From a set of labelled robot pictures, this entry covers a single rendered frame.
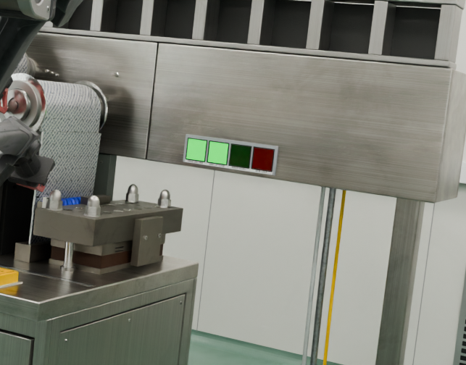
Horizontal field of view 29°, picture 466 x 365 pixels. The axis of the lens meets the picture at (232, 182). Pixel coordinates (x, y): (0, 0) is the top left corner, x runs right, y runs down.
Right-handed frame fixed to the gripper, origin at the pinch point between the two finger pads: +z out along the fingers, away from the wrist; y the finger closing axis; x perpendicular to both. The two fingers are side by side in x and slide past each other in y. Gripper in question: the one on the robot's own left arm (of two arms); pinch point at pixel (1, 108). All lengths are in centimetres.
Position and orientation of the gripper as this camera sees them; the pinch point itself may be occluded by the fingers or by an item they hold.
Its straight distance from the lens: 212.2
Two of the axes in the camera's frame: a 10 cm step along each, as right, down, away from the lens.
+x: 3.8, -7.9, 4.8
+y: 9.1, 2.2, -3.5
